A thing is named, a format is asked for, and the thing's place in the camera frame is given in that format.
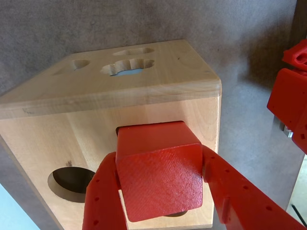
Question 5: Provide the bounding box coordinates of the red cube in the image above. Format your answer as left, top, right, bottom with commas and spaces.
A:
115, 121, 204, 223

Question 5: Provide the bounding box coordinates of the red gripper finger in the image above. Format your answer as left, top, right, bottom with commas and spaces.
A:
202, 145, 307, 230
82, 151, 129, 230

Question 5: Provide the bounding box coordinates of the wooden shape sorter box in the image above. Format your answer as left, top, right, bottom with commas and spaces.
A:
0, 39, 223, 230

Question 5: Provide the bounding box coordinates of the black camera cable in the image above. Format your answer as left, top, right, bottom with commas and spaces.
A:
291, 203, 306, 226

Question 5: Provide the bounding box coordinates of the red robot base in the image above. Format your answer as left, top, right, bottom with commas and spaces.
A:
267, 68, 307, 154

